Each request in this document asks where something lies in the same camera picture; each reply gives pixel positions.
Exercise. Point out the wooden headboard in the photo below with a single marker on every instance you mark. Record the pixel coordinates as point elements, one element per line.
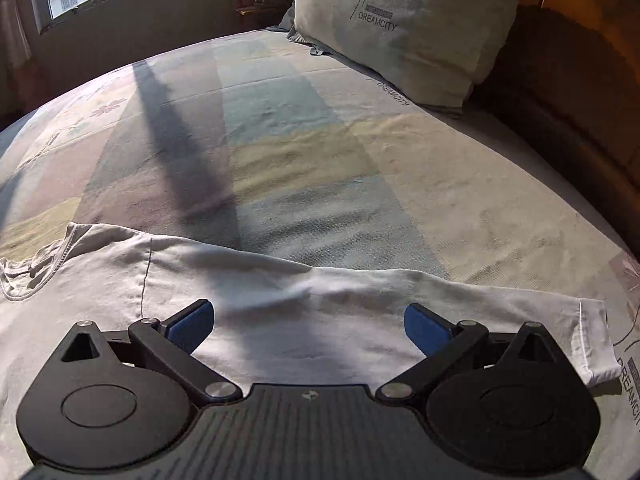
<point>570,85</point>

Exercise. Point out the white long-sleeved shirt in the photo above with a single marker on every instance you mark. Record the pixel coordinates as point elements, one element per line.
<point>310,300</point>

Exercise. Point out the cream printed pillow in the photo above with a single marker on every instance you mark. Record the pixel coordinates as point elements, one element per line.
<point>415,25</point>

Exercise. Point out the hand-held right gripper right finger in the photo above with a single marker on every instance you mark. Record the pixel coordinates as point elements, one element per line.
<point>425,331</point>

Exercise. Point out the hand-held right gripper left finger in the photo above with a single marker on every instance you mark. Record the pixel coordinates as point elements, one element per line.
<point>190,330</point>

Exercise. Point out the grey-blue pillow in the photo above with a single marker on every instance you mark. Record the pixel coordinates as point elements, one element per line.
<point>292,27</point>

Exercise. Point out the bed with pastel patterned sheet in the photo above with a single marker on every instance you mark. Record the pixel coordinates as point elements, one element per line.
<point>325,150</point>

